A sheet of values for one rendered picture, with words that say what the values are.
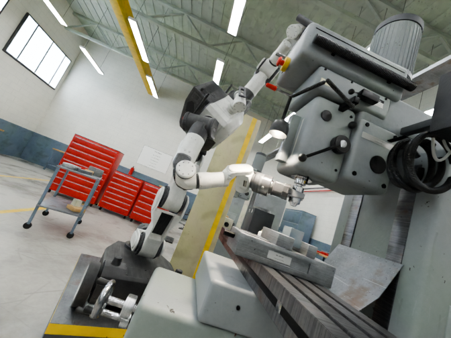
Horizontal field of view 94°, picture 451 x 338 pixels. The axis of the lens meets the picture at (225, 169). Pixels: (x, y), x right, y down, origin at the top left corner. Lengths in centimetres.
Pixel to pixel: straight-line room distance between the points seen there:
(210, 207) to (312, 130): 187
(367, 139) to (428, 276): 48
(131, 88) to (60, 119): 329
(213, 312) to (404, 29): 139
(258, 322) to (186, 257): 193
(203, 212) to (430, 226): 204
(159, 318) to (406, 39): 145
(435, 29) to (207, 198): 602
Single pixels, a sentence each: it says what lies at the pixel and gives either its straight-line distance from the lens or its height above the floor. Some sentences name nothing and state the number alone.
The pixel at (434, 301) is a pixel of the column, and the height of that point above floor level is 105.
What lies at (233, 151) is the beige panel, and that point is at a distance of 264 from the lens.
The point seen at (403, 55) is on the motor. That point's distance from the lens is 131.
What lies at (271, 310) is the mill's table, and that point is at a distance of 62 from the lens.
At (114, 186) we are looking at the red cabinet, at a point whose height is 62.
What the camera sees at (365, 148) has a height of 148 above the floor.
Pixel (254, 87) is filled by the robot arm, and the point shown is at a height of 184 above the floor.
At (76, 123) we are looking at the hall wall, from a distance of 1144.
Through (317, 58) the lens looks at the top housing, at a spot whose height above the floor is 174.
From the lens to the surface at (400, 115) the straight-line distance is 114.
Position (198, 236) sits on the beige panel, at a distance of 257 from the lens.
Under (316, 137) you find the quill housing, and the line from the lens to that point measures 88.
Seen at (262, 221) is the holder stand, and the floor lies 109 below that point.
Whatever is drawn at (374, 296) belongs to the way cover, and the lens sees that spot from 96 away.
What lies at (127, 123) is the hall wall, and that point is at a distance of 1073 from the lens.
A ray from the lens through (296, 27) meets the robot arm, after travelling 136.
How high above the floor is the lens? 108
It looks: 10 degrees up
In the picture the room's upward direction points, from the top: 21 degrees clockwise
